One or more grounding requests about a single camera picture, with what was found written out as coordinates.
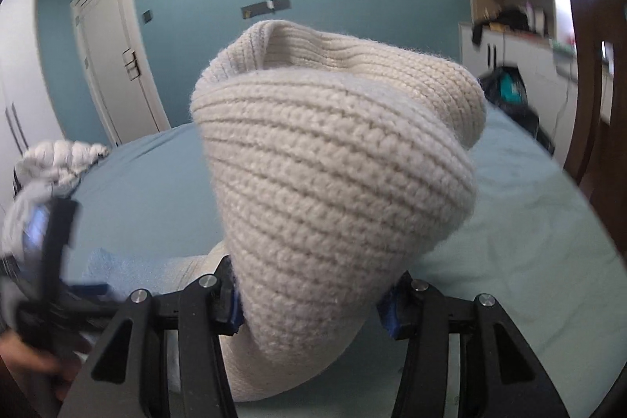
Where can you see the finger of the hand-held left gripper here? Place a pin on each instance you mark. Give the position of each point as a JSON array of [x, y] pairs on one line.
[[88, 290]]

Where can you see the white door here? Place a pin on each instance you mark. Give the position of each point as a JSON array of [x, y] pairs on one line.
[[112, 55]]

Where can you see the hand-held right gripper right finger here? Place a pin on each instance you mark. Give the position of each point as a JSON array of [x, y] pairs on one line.
[[389, 315]]

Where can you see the black garbage bag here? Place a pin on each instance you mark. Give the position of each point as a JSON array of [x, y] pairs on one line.
[[509, 104]]

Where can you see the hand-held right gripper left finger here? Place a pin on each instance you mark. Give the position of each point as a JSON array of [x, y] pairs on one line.
[[238, 312]]

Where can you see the white wardrobe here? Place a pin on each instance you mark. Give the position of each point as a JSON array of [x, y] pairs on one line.
[[19, 95]]

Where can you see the white puffer jacket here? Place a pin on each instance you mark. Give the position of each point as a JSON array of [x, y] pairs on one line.
[[59, 158]]

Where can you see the black garment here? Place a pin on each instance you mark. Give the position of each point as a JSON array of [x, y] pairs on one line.
[[509, 22]]

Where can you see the dark wall switch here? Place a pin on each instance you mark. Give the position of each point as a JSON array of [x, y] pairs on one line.
[[147, 16]]

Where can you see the bed with blue sheet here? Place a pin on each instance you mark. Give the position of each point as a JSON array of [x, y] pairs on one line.
[[514, 227]]

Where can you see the brown wooden chair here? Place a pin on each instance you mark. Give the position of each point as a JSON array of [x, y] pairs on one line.
[[592, 104]]

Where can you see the person's left hand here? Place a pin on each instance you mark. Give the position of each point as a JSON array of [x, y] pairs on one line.
[[34, 371]]

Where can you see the cream knit sweater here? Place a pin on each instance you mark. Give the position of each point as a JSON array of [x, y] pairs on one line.
[[333, 183]]

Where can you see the white low cabinet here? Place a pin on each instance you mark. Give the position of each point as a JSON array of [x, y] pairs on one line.
[[534, 75]]

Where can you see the grey wall power strip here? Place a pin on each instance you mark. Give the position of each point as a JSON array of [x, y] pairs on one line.
[[264, 7]]

